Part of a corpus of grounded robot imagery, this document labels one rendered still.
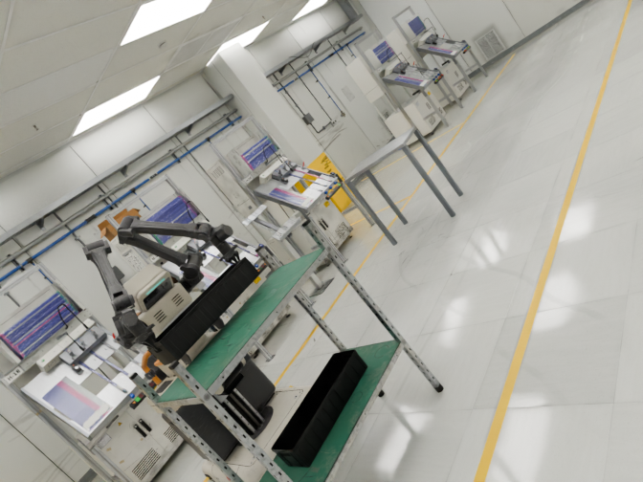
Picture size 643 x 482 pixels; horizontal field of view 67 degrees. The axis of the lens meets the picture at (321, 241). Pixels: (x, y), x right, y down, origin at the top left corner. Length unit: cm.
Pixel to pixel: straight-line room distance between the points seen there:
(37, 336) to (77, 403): 64
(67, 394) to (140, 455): 74
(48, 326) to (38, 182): 241
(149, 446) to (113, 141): 393
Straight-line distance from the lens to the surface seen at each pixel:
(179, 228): 239
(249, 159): 561
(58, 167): 645
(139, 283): 252
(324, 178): 567
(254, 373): 304
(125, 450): 430
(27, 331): 432
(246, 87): 755
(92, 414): 397
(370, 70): 837
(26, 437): 581
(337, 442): 218
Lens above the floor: 145
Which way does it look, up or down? 12 degrees down
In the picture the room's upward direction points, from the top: 39 degrees counter-clockwise
